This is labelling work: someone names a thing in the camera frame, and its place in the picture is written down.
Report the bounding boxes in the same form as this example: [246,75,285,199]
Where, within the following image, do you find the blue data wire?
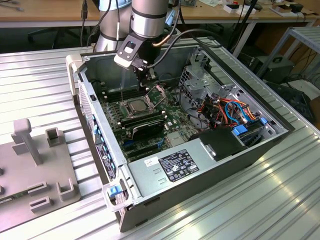
[224,99,251,125]

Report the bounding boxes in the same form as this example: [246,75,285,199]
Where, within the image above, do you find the silver chipset heatsink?
[166,132,185,147]

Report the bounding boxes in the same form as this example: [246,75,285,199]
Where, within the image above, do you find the black RAM stick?
[117,114,168,128]

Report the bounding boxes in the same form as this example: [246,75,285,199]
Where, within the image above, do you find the black plastic air shroud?
[188,126,248,162]

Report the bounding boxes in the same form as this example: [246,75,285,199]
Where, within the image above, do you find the silver CPU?
[128,101,148,113]

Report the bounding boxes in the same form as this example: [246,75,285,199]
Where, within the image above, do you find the open grey PC case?
[65,43,296,233]

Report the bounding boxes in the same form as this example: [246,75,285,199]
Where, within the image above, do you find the CPU socket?
[119,97,156,118]

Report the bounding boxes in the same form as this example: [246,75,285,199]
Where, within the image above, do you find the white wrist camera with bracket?
[113,33,145,69]

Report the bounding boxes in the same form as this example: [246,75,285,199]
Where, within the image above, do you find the green motherboard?
[96,82,201,163]

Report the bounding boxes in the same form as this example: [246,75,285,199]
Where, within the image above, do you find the blue case latch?
[106,185,121,197]

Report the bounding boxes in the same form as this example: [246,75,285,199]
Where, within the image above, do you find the black RAM slot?
[103,87,148,100]
[101,84,147,95]

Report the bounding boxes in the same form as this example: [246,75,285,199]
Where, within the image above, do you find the green RAM stick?
[0,192,29,205]

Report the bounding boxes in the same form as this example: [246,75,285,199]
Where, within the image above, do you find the brown cardboard box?
[269,3,305,17]

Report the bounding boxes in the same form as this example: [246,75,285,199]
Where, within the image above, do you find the silver power supply unit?
[126,138,218,200]

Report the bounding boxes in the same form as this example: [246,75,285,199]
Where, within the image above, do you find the orange power wire bundle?
[197,98,227,130]

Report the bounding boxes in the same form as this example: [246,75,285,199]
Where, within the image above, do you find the black expansion card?
[131,119,166,141]

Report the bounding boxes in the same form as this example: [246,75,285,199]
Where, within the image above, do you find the grey parts rack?
[0,118,82,233]

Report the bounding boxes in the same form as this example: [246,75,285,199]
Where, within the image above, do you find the blue disk carrier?
[231,124,248,137]

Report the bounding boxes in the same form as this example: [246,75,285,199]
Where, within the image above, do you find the metal drive cage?
[178,46,241,121]

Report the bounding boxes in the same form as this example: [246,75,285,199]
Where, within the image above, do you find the wooden desk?
[0,0,320,29]

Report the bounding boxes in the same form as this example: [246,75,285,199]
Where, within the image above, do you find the white box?
[223,3,257,15]

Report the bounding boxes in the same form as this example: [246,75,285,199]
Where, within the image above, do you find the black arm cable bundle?
[79,0,222,80]

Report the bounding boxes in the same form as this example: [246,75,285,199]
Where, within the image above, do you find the metal slat shelf frame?
[256,26,320,80]

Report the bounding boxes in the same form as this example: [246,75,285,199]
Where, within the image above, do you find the black expansion slot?
[123,143,161,155]
[127,148,161,161]

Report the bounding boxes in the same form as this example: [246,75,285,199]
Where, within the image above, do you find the metal disk bay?
[234,117,287,150]

